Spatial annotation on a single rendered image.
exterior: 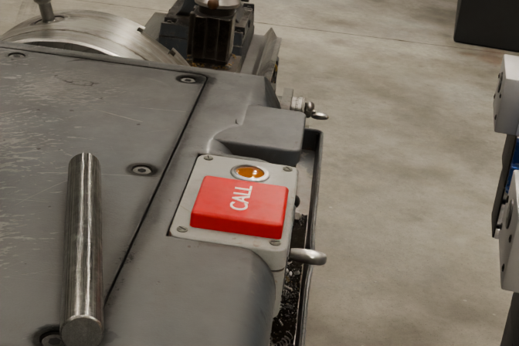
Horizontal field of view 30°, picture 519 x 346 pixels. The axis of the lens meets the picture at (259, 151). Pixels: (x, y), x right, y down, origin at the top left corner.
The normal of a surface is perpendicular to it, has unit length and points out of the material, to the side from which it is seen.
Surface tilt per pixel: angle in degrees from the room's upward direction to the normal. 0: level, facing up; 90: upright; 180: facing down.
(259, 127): 0
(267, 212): 0
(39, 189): 0
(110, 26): 10
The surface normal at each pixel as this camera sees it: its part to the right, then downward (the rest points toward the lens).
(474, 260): 0.11, -0.92
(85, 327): 0.15, 0.41
